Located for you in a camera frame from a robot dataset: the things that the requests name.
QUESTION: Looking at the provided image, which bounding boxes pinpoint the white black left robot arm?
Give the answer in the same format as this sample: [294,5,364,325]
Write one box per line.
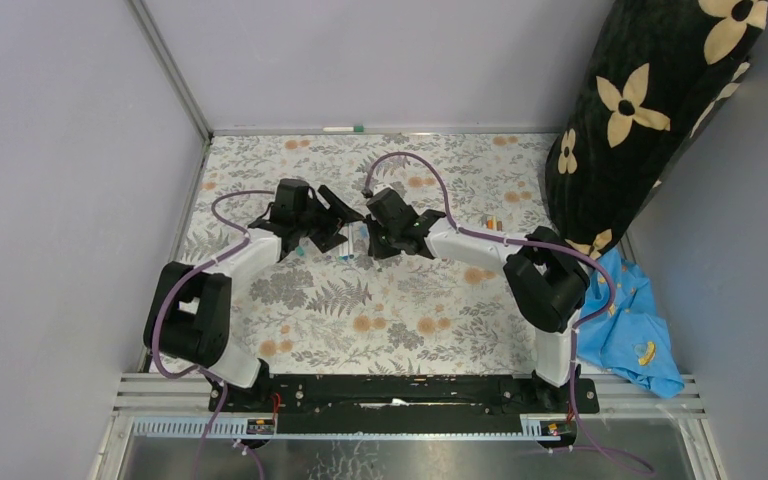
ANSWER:
[144,179,363,411]

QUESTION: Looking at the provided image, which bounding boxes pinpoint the white marker on ledge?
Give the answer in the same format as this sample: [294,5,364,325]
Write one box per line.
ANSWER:
[322,125,365,134]

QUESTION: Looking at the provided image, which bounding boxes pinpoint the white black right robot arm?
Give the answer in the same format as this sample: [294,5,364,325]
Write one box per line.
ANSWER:
[364,187,589,412]

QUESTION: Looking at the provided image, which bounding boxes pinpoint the grey slotted cable duct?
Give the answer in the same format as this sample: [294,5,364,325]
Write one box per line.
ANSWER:
[133,415,561,442]

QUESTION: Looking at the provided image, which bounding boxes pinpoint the aluminium frame rails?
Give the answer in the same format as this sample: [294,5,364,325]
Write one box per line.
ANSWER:
[112,372,707,420]

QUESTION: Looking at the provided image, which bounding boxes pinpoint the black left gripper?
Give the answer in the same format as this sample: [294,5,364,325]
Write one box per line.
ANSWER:
[294,185,363,253]

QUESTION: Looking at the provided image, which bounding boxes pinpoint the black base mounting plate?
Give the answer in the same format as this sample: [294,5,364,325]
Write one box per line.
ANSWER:
[208,374,600,435]

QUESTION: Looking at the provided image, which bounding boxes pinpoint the black floral cushion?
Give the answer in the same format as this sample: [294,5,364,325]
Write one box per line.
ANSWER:
[543,0,768,259]

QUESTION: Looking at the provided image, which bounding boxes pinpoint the blue patterned cloth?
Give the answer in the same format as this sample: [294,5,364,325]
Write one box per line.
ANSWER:
[577,249,684,398]

